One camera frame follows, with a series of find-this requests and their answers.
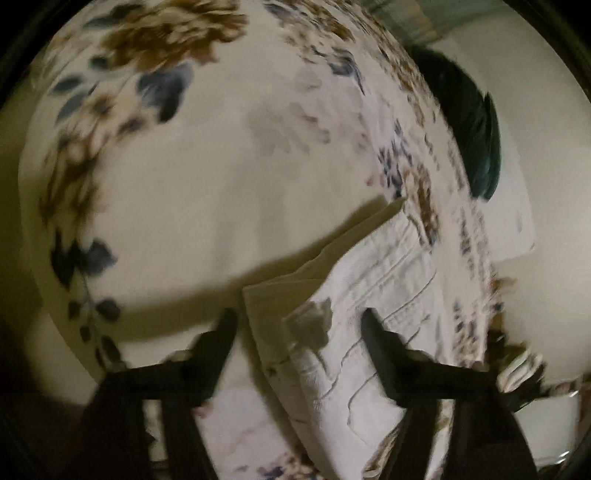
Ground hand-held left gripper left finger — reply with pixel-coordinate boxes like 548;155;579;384
82;308;238;480

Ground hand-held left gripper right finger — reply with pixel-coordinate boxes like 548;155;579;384
361;308;539;480

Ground white pants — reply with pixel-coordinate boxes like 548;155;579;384
242;198;454;480

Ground white pillow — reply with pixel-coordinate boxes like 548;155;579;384
475;152;536;264

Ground floral bed sheet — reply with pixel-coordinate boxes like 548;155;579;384
18;0;509;480

